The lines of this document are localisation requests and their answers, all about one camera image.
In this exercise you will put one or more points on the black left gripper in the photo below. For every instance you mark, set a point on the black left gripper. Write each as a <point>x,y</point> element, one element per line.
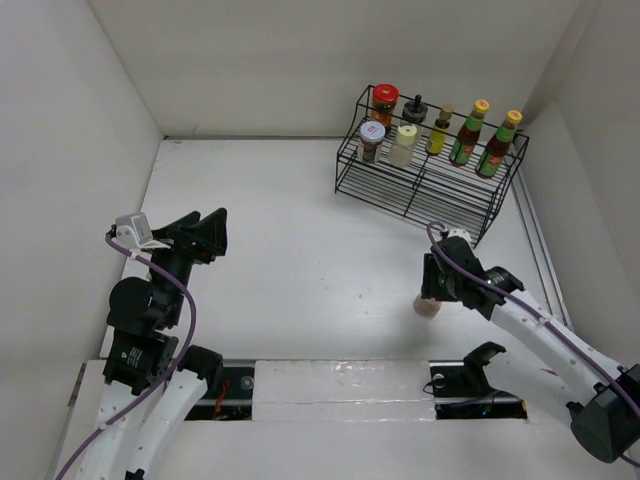
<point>209,231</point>

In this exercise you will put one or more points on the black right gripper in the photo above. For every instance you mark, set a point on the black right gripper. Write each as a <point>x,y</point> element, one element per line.
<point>429,287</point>

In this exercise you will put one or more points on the pink-lid spice jar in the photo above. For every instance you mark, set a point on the pink-lid spice jar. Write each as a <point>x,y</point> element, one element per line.
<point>426,307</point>

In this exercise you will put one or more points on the yellow-lid spice jar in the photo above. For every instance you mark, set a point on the yellow-lid spice jar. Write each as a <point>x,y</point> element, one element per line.
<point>401,151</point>

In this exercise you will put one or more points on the small yellow-label brown bottle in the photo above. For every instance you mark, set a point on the small yellow-label brown bottle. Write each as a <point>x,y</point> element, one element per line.
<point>437,135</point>

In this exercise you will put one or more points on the yellow-cap green-label sauce bottle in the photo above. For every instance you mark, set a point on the yellow-cap green-label sauce bottle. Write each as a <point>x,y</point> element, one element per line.
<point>469,134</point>

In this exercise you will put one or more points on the white-lid dark sauce jar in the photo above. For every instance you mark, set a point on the white-lid dark sauce jar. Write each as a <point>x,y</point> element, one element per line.
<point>371,134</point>

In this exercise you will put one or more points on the black-lid spice shaker jar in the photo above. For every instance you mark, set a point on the black-lid spice shaker jar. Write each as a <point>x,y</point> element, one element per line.
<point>414,111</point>

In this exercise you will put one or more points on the red-lid chili sauce jar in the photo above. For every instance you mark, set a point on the red-lid chili sauce jar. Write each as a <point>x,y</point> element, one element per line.
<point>383,103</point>

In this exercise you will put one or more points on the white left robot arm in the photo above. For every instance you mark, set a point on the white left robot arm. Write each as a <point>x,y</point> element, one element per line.
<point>154,374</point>

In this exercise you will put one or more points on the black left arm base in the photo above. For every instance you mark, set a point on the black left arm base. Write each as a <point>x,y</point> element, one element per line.
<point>232,401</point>

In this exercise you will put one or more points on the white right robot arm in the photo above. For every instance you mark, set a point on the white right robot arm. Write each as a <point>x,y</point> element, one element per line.
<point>595,396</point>

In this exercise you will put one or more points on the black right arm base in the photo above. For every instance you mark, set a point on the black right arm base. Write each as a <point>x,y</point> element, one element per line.
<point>461,391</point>

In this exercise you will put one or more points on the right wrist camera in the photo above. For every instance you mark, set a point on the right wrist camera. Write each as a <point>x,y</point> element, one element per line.
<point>460,233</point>

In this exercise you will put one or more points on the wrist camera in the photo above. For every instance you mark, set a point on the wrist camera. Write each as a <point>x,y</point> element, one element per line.
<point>133,232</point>
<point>460,233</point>

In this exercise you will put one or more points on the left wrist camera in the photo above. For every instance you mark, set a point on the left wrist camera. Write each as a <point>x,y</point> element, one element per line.
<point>133,232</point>

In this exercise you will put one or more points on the black wire rack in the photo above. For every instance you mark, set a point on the black wire rack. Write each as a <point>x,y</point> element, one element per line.
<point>430,188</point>

